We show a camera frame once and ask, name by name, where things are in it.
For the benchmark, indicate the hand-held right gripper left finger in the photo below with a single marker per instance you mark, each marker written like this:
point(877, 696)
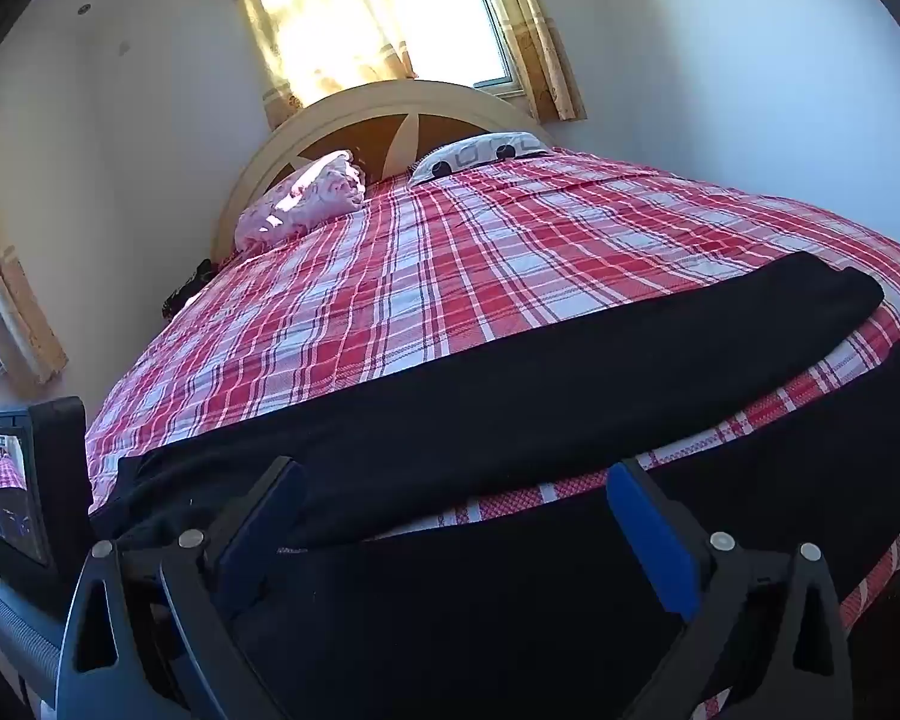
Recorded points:
point(270, 521)

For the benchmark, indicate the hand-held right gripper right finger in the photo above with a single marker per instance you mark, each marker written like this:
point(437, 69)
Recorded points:
point(649, 540)

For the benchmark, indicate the black pants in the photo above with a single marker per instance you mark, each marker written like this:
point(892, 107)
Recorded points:
point(495, 405)

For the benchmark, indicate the dark cloth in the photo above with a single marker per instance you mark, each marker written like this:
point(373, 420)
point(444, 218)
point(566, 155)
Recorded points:
point(187, 289)

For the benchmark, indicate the red plaid blanket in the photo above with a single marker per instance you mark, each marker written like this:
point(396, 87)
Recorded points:
point(435, 262)

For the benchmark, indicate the pink floral pillow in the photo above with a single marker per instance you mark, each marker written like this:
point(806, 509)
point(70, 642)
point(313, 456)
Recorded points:
point(307, 195)

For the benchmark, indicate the cream wooden headboard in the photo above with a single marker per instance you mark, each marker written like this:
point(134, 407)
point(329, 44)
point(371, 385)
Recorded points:
point(375, 116)

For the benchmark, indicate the white patterned pillow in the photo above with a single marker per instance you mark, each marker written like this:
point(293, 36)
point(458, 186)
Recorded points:
point(472, 154)

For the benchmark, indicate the yellow curtain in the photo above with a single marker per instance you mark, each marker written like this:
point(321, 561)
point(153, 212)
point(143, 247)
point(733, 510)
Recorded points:
point(322, 22)
point(544, 37)

